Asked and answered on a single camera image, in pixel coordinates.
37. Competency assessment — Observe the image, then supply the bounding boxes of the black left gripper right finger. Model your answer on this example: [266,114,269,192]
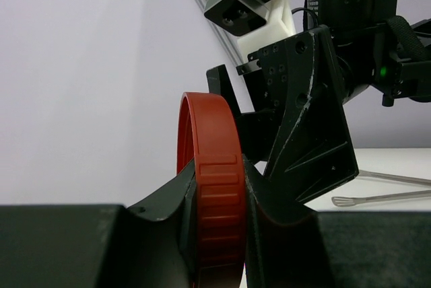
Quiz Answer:
[244,156,430,287]

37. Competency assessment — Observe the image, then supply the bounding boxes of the right corner aluminium post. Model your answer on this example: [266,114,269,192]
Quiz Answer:
[174,0,243,65]

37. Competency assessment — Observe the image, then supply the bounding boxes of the red round lid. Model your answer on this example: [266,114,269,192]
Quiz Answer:
[176,92,246,287]

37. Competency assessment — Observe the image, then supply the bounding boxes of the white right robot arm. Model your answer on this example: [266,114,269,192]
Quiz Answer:
[204,0,430,203]

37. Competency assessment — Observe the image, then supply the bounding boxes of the steel food tongs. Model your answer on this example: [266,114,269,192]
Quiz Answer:
[331,170,431,207]

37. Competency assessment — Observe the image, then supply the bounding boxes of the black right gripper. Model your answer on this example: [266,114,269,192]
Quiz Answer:
[206,25,358,203]

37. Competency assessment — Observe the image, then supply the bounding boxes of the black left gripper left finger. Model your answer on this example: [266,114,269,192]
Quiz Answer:
[1,163,195,287]

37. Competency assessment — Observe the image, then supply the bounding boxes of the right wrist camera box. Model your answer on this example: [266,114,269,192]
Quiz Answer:
[204,0,296,61]

